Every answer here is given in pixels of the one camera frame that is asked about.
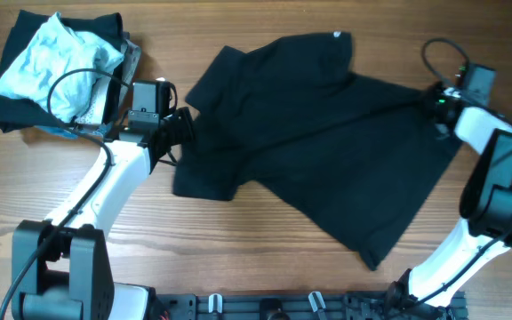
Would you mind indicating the black t-shirt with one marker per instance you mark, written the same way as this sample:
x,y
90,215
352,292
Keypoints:
x,y
357,155

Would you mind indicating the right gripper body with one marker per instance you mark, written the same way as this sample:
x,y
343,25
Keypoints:
x,y
436,98

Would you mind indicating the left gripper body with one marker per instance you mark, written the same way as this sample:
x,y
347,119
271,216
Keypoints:
x,y
179,124

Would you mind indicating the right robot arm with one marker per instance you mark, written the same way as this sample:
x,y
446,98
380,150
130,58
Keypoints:
x,y
484,230

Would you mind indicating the white dotted folded garment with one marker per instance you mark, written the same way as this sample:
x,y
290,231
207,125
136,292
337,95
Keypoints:
x,y
93,111

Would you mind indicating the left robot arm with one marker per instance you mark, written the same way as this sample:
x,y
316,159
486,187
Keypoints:
x,y
60,265

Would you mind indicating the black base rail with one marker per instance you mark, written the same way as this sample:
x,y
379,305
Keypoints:
x,y
347,306

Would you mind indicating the grey folded garment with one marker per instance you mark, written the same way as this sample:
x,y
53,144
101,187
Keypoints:
x,y
132,54

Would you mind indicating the blue denim folded garment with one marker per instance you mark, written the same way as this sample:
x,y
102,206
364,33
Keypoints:
x,y
60,131

